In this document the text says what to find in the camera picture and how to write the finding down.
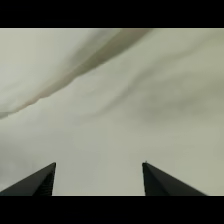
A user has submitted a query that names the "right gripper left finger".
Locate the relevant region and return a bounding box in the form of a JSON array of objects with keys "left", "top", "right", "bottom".
[{"left": 0, "top": 162, "right": 57, "bottom": 197}]

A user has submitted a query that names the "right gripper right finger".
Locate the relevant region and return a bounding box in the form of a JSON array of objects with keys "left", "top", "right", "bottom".
[{"left": 141, "top": 161, "right": 208, "bottom": 197}]

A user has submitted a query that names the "white garment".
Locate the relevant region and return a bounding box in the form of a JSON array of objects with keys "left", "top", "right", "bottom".
[{"left": 0, "top": 27, "right": 224, "bottom": 197}]

